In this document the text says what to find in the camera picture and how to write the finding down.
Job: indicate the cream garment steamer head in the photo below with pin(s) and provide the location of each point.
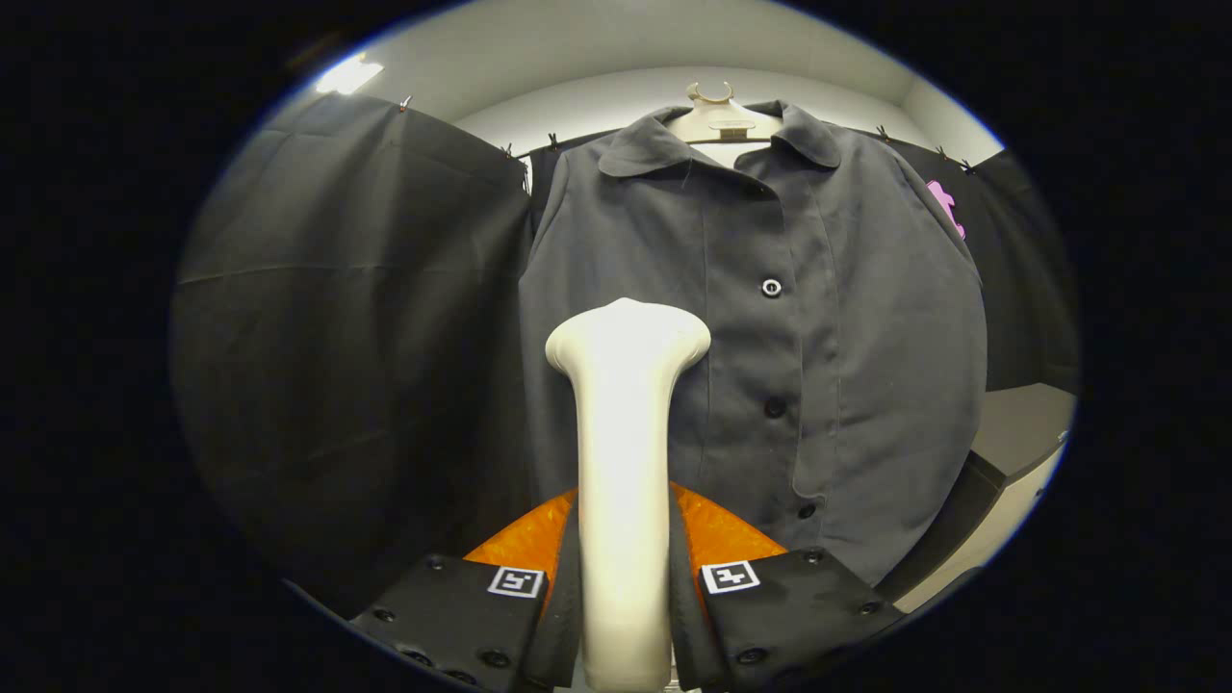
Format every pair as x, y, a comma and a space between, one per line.
624, 481

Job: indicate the narrow ceiling light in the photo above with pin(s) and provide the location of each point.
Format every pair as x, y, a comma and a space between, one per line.
348, 75

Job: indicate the dark grey button shirt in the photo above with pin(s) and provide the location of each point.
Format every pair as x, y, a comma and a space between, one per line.
866, 385

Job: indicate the cream clothes hanger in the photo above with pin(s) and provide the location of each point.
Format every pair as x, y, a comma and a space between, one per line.
722, 120

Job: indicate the black backdrop cloth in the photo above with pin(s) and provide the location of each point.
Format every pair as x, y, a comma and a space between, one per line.
337, 337

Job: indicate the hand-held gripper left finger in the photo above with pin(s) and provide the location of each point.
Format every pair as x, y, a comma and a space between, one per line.
563, 626

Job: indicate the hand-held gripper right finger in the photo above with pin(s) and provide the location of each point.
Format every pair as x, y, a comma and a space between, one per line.
685, 626

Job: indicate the grey drawer cabinet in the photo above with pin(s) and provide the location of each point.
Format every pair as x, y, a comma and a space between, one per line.
1020, 423

